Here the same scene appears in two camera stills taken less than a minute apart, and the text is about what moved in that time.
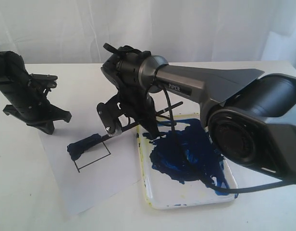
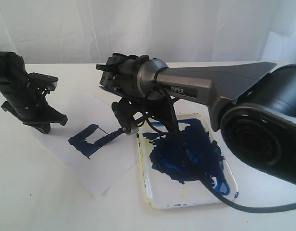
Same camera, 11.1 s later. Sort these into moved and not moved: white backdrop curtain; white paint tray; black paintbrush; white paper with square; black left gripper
Moved: black paintbrush; white paper with square
Not moved: black left gripper; white paint tray; white backdrop curtain
